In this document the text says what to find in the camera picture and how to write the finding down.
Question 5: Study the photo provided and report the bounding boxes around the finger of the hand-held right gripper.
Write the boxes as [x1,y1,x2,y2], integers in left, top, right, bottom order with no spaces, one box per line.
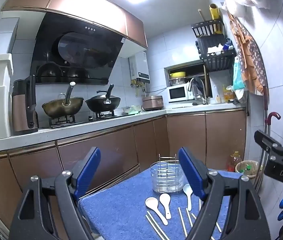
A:
[254,129,283,157]

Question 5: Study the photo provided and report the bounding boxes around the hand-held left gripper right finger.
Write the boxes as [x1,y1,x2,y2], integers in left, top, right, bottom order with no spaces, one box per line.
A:
[178,146,269,240]

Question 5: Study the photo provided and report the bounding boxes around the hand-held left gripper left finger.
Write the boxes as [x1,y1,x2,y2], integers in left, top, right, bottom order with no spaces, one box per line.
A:
[8,147,101,240]

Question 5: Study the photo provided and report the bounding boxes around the clear utensil holder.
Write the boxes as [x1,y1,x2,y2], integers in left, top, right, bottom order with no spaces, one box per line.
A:
[150,154,185,193]

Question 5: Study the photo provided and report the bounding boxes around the white ceramic spoon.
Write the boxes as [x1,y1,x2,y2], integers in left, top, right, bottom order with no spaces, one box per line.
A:
[183,184,194,212]
[145,197,169,225]
[159,193,172,220]

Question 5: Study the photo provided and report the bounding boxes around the brown base cabinets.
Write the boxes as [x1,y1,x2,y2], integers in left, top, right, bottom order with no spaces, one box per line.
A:
[0,110,247,235]

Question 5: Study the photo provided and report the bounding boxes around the cooking oil bottle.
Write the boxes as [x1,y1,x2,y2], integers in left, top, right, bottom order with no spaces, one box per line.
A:
[227,151,242,172]

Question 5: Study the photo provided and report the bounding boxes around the wicker basket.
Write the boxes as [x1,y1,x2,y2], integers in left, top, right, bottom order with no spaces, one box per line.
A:
[235,160,260,179]

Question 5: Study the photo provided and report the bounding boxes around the blue towel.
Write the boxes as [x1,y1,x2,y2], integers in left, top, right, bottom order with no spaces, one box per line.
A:
[78,166,234,240]

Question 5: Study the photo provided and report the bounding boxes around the black gas stove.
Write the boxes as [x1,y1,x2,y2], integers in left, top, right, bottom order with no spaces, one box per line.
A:
[48,114,118,128]

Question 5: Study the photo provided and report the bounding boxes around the black frying pan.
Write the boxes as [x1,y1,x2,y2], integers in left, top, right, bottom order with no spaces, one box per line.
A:
[85,84,121,112]

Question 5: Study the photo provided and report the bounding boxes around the brass wok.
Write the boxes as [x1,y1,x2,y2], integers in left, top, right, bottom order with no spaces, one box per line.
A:
[41,81,84,118]

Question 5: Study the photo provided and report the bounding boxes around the teal plastic bag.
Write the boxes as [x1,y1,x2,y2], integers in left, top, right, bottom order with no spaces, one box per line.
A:
[233,56,246,90]

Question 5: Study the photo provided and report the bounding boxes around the brown rice cooker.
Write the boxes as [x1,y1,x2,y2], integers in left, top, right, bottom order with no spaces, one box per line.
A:
[141,95,164,111]

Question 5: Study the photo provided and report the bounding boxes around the white microwave oven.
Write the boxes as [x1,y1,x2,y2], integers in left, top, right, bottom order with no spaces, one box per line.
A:
[168,84,194,103]

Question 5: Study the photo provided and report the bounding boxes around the patterned brown apron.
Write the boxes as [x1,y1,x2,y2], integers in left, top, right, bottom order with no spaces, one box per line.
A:
[228,11,267,95]

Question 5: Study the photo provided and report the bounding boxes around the metal faucet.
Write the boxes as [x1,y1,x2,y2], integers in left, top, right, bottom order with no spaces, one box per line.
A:
[188,77,208,105]

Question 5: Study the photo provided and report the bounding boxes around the brown thermos kettle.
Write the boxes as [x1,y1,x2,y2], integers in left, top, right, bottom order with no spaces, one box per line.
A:
[11,75,39,135]

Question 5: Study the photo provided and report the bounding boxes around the white water heater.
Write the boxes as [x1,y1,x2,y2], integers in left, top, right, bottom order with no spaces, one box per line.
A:
[129,51,150,82]

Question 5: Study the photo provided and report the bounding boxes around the black range hood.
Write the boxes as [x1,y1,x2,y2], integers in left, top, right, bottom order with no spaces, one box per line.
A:
[30,11,127,85]

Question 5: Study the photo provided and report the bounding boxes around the yellow film roll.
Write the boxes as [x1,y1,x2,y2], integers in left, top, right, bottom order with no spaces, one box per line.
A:
[209,4,223,34]

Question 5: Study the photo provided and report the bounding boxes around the wooden rolling pin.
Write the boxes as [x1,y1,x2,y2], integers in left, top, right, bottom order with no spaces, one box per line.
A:
[198,9,206,34]

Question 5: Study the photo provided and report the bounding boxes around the red handled umbrella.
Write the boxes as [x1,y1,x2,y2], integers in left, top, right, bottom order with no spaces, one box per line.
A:
[255,112,281,190]

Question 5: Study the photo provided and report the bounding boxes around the black wall rack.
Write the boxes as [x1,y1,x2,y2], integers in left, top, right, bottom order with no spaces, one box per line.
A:
[191,19,237,72]

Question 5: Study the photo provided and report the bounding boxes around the brown wall cabinets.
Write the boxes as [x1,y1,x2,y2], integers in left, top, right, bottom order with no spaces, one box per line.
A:
[1,0,148,49]

